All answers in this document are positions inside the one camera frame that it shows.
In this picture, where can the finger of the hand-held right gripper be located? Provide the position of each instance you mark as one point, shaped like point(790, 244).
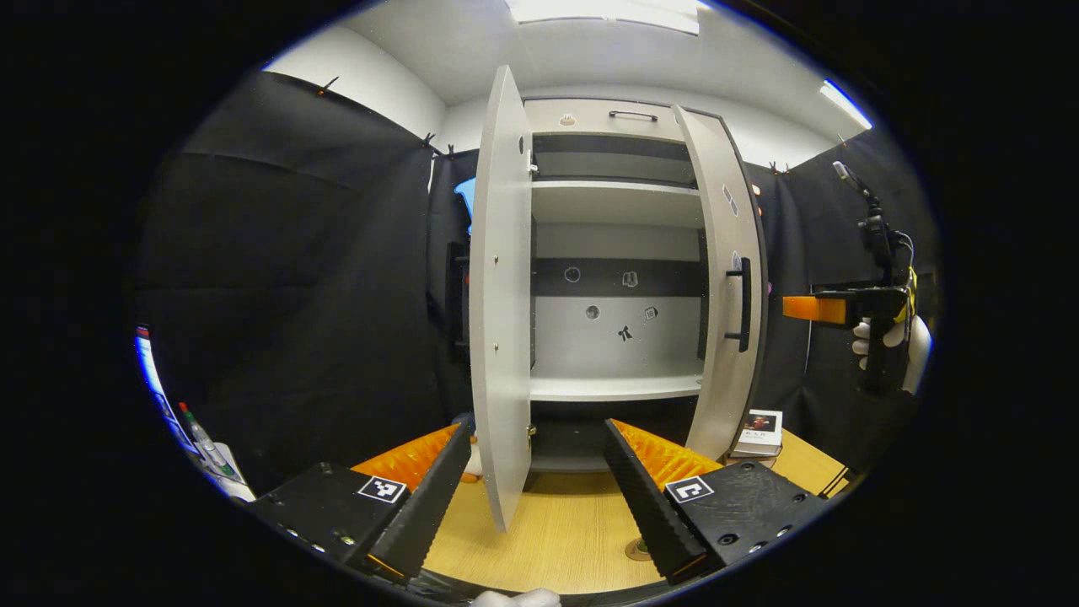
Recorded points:
point(813, 309)

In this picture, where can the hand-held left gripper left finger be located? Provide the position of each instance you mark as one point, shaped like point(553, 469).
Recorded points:
point(430, 506)

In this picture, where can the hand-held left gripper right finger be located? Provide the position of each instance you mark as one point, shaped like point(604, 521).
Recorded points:
point(649, 506)

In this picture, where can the round cork coaster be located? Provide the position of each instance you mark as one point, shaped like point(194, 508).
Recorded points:
point(630, 554)

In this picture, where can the white cabinet door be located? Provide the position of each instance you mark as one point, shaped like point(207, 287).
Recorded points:
point(497, 337)
point(716, 253)

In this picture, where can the white cabinet shelf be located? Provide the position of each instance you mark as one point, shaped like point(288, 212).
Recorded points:
point(615, 202)
point(615, 389)

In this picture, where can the white and grey cabinet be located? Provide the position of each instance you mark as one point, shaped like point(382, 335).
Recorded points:
point(615, 337)

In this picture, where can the white cabinet drawer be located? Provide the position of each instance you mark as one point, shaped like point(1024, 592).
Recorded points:
point(590, 126)

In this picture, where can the book with pictured cover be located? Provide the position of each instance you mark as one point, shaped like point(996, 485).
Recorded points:
point(759, 434)

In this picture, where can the narrow ceiling light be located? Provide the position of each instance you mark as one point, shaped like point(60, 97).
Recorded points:
point(845, 103)

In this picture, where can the black backdrop cloth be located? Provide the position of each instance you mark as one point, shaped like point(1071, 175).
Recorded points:
point(295, 295)

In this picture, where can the lit screen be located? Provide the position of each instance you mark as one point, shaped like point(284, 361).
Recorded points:
point(160, 388)

